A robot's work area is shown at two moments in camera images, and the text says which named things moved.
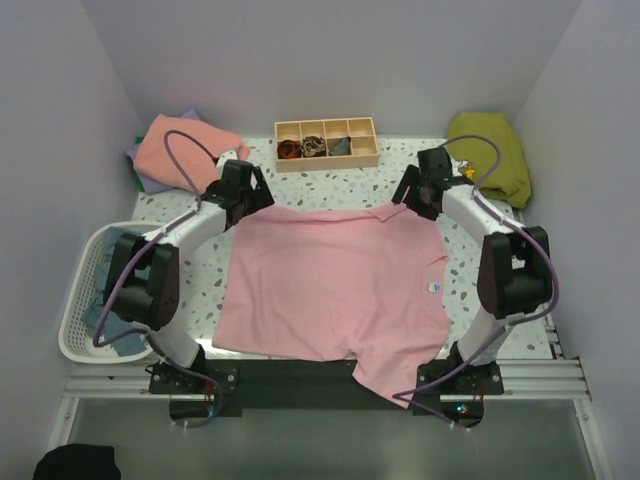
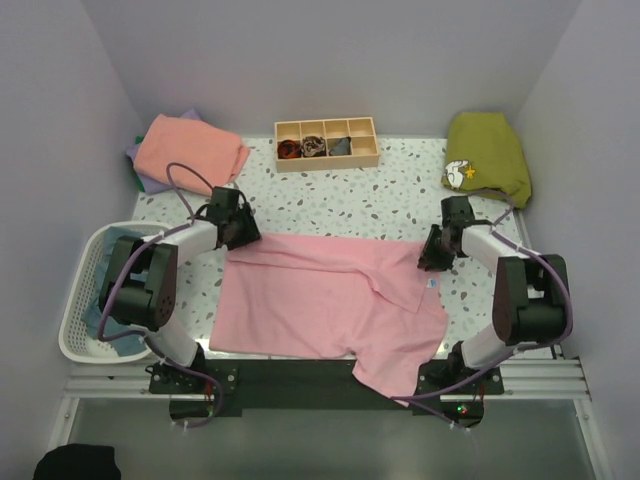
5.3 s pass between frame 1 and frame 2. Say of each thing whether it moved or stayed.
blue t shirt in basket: stayed
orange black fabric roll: stayed
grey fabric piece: stayed
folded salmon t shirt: stayed
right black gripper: moved
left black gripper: moved
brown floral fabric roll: stayed
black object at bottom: stayed
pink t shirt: moved
